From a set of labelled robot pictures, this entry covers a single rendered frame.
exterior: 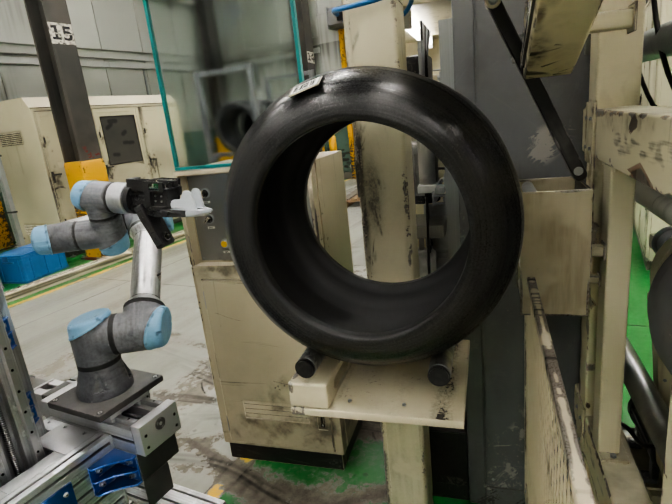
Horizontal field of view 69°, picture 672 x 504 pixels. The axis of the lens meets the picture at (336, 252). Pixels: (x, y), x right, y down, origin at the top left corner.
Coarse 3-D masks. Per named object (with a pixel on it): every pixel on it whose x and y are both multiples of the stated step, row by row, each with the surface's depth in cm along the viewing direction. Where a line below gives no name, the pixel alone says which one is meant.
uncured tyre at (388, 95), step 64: (256, 128) 92; (320, 128) 115; (448, 128) 81; (256, 192) 94; (512, 192) 84; (256, 256) 97; (320, 256) 125; (512, 256) 86; (320, 320) 115; (384, 320) 120; (448, 320) 90
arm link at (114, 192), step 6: (114, 186) 115; (120, 186) 115; (108, 192) 114; (114, 192) 114; (120, 192) 114; (108, 198) 114; (114, 198) 114; (120, 198) 114; (108, 204) 115; (114, 204) 114; (120, 204) 114; (114, 210) 116; (120, 210) 115
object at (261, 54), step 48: (144, 0) 168; (192, 0) 164; (240, 0) 159; (288, 0) 155; (192, 48) 169; (240, 48) 164; (288, 48) 160; (192, 96) 174; (240, 96) 169; (192, 144) 180
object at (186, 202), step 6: (186, 192) 110; (180, 198) 111; (186, 198) 110; (192, 198) 110; (174, 204) 111; (180, 204) 111; (186, 204) 111; (192, 204) 110; (186, 210) 110; (192, 210) 110; (198, 210) 110; (204, 210) 111; (210, 210) 111; (186, 216) 111; (192, 216) 111
